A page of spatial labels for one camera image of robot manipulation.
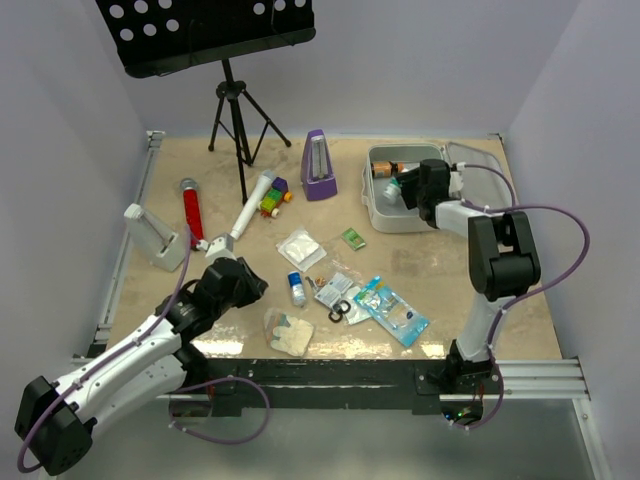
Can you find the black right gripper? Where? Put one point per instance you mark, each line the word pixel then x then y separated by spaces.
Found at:
pixel 409 198

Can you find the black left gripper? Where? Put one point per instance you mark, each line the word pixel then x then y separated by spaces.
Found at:
pixel 254 286

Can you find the white green tube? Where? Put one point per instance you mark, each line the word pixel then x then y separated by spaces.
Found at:
pixel 392 191

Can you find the brown bottle orange cap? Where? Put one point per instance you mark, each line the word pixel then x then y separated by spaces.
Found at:
pixel 386 169

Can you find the small white blue bottle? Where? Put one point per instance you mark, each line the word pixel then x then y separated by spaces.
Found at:
pixel 297 289

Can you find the white gauze packet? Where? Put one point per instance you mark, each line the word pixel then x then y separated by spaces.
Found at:
pixel 301 249

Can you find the small green packet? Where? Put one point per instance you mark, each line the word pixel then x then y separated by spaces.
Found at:
pixel 353 239

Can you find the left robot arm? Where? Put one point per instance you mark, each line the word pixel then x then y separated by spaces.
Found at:
pixel 57 421

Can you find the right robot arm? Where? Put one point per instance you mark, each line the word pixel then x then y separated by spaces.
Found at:
pixel 503 262

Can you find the grey open medicine case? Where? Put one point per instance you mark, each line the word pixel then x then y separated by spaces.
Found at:
pixel 483 182

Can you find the bag of white gloves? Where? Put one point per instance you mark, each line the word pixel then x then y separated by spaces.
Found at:
pixel 286 333

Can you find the white sachet in bag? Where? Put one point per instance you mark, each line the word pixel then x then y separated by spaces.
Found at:
pixel 334 290

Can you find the purple metronome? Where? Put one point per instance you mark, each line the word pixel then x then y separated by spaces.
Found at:
pixel 317 175

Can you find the clear bag with wipes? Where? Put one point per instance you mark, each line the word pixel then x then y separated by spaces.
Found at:
pixel 357 314

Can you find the colourful toy block train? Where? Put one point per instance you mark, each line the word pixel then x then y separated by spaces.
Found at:
pixel 278 194

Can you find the white toy microphone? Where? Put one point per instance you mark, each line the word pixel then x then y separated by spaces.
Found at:
pixel 263 185

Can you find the red toy microphone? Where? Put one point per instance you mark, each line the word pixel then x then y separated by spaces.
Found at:
pixel 193 217

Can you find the blue plaster packet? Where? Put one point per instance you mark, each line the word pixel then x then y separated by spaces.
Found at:
pixel 391 311

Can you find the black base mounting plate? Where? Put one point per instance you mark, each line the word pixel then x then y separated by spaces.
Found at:
pixel 411 385

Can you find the black music stand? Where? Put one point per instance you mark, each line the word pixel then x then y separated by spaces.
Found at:
pixel 160 38

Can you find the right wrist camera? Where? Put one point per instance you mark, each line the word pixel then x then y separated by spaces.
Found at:
pixel 456 182

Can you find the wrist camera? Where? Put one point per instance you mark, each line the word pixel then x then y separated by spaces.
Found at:
pixel 219 247
pixel 456 182

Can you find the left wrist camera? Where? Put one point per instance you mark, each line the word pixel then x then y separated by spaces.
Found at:
pixel 219 247

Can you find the black handled scissors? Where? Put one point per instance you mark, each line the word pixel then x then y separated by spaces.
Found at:
pixel 339 311

